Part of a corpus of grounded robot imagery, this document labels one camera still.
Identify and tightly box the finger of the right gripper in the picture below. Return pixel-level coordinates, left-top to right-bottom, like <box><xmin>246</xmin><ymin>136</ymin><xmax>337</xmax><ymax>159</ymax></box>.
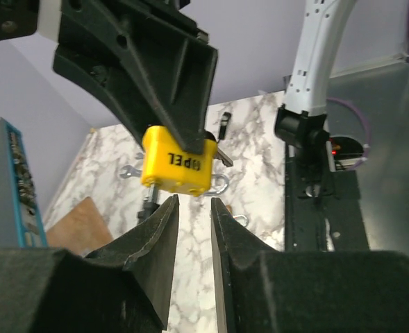
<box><xmin>58</xmin><ymin>1</ymin><xmax>218</xmax><ymax>154</ymax></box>
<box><xmin>53</xmin><ymin>45</ymin><xmax>161</xmax><ymax>139</ymax></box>

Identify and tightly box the large brass padlock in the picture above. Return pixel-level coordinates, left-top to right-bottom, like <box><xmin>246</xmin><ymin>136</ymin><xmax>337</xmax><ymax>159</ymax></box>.
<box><xmin>204</xmin><ymin>173</ymin><xmax>230</xmax><ymax>196</ymax></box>

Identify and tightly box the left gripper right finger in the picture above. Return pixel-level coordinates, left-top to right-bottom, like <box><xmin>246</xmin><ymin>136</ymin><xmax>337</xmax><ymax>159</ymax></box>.
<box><xmin>211</xmin><ymin>198</ymin><xmax>409</xmax><ymax>332</ymax></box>

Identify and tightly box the small brass padlock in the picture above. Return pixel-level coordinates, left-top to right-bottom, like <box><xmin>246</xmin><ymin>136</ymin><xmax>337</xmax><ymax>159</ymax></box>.
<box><xmin>226</xmin><ymin>205</ymin><xmax>249</xmax><ymax>227</ymax></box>

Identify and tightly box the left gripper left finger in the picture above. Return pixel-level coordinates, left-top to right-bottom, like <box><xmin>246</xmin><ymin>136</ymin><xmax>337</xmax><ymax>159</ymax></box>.
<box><xmin>0</xmin><ymin>195</ymin><xmax>179</xmax><ymax>332</ymax></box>

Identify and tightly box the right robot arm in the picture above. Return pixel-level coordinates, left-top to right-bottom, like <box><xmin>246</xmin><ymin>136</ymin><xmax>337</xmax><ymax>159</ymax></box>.
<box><xmin>53</xmin><ymin>1</ymin><xmax>355</xmax><ymax>155</ymax></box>

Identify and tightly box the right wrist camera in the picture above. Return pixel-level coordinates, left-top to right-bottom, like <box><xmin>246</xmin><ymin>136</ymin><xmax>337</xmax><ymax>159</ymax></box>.
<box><xmin>0</xmin><ymin>0</ymin><xmax>62</xmax><ymax>44</ymax></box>

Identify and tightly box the wooden board stand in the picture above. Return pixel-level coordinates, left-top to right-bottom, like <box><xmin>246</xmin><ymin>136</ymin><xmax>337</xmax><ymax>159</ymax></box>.
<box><xmin>46</xmin><ymin>197</ymin><xmax>113</xmax><ymax>257</ymax></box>

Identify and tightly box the yellow padlock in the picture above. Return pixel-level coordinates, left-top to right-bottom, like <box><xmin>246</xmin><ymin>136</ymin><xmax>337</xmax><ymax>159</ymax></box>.
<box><xmin>140</xmin><ymin>124</ymin><xmax>218</xmax><ymax>216</ymax></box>

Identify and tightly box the dark network switch box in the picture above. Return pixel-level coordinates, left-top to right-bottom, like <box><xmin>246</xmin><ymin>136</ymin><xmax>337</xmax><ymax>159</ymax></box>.
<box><xmin>0</xmin><ymin>118</ymin><xmax>48</xmax><ymax>248</ymax></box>

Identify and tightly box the large silver wrench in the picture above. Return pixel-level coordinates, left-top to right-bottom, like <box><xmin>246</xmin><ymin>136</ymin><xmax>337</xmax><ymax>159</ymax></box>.
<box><xmin>119</xmin><ymin>164</ymin><xmax>142</xmax><ymax>179</ymax></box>

